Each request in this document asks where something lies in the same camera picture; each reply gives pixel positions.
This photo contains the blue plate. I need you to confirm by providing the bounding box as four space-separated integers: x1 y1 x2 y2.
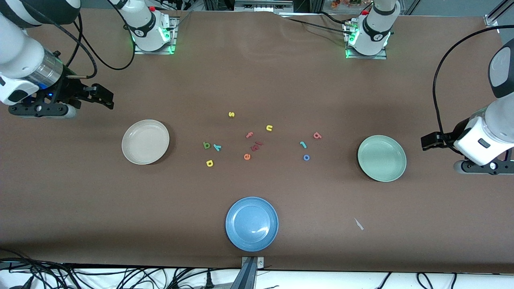
225 196 279 252

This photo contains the green plate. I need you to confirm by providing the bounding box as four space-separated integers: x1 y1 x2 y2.
357 135 407 183

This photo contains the brown table cover mat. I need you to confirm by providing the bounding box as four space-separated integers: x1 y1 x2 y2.
0 7 514 274

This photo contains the beige brown plate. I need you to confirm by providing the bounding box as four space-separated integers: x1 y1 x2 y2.
122 119 170 165

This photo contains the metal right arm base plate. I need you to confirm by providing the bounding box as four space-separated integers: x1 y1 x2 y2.
134 16 178 55

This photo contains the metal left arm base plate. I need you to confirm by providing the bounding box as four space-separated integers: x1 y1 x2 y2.
345 20 388 60

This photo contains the aluminium frame structure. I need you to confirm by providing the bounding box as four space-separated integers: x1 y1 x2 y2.
203 0 322 12

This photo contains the black cable across mat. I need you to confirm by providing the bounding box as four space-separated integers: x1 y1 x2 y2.
286 17 349 33

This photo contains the aluminium corner extrusion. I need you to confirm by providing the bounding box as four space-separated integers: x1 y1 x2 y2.
484 0 514 28

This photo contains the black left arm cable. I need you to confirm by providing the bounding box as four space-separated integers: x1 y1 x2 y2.
432 25 514 155

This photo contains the black cable bundle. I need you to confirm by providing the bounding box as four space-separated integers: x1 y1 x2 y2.
0 249 241 289

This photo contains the grey metal camera mount bracket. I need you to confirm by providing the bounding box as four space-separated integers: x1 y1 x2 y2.
240 256 265 289

